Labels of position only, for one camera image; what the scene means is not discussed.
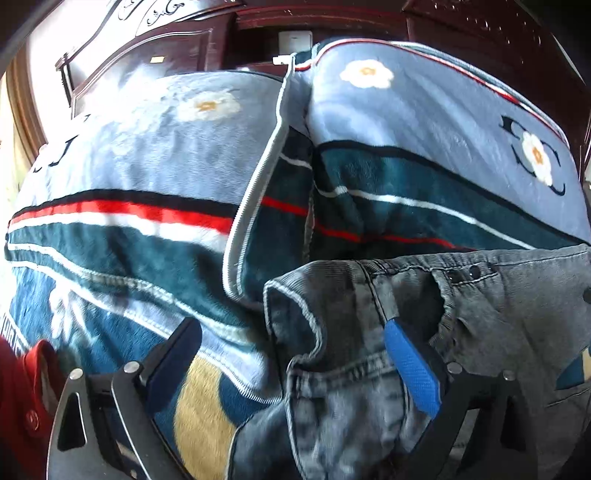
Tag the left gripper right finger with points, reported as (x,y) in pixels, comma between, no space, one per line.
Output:
(501,445)

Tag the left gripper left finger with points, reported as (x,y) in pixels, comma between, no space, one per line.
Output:
(104,426)

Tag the grey denim pants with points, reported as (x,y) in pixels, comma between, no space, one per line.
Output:
(367,354)

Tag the red garment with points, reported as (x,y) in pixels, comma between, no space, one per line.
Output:
(31,386)

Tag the blue deer pattern blanket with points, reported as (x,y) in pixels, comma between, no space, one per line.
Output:
(204,417)

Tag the left light blue pillow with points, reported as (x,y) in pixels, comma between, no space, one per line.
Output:
(147,186)

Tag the light blue pillow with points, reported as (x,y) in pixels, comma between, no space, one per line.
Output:
(147,186)
(385,149)

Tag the right light blue pillow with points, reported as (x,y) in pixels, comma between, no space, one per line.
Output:
(385,149)

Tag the carved dark wood headboard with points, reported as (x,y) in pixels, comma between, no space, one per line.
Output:
(504,38)

